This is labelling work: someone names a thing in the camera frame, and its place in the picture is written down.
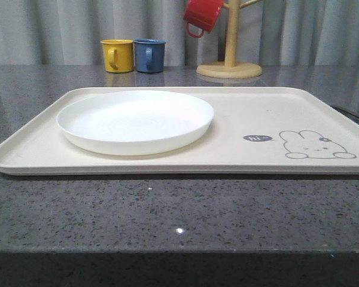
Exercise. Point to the grey curtain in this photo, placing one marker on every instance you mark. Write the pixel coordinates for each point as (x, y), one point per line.
(270, 32)

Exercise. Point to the red hanging mug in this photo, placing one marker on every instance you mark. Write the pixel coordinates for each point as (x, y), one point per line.
(202, 14)

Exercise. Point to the blue mug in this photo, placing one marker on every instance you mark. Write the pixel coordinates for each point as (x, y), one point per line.
(149, 55)

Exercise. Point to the white round plate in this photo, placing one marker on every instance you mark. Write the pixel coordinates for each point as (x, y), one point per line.
(139, 122)

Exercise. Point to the beige rabbit serving tray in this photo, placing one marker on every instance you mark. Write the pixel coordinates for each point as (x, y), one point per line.
(254, 130)

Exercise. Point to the yellow mug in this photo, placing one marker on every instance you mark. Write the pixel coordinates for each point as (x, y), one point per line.
(118, 55)

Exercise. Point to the wooden mug tree stand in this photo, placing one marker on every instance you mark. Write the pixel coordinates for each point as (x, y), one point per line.
(230, 67)

